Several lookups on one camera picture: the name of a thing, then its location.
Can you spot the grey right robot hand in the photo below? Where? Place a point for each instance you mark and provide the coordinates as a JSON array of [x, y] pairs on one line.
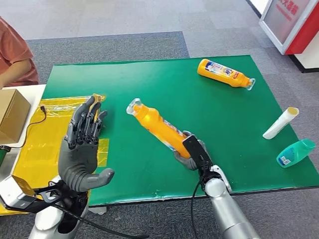
[[187, 163]]

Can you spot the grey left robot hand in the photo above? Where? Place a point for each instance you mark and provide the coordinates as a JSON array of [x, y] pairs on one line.
[[77, 158]]

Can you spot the orange bottle with clear cap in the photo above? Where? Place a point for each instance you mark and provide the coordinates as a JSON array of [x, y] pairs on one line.
[[221, 74], [156, 127]]

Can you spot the person's forearm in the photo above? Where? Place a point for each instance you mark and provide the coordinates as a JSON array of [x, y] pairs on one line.
[[14, 72]]

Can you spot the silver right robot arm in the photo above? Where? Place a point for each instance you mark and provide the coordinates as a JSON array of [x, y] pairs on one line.
[[229, 211]]

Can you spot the teal plastic bottle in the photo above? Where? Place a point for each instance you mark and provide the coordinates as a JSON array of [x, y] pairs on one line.
[[295, 153]]

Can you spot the yellow plastic-wrapped cardboard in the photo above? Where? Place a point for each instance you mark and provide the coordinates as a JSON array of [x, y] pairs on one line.
[[42, 148]]

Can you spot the white paper scrap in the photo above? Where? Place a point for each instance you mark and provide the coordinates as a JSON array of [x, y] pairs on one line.
[[97, 210]]

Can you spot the green table mat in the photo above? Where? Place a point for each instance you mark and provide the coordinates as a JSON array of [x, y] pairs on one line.
[[224, 132]]

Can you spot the white side table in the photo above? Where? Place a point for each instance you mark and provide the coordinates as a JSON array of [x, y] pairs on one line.
[[35, 94]]

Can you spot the brown cardboard box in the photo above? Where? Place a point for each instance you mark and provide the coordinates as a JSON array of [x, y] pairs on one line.
[[12, 113]]

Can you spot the dark green object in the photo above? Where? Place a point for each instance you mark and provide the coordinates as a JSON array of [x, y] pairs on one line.
[[3, 154]]

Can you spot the white tube with yellow cap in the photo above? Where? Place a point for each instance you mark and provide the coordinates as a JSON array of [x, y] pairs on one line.
[[279, 124]]

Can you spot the person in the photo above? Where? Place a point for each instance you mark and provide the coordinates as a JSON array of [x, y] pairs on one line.
[[12, 43]]

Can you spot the white plinth with black base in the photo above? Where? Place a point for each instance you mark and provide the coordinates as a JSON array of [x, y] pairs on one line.
[[308, 57]]

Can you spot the red and white sign cabinet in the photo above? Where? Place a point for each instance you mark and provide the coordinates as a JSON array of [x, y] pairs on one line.
[[286, 19]]

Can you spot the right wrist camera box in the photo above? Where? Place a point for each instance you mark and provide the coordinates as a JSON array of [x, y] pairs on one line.
[[196, 151]]

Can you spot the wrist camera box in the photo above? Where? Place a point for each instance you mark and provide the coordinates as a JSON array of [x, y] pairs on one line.
[[13, 193], [196, 151]]

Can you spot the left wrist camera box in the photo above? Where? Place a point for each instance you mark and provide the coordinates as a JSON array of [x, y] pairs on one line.
[[13, 193]]

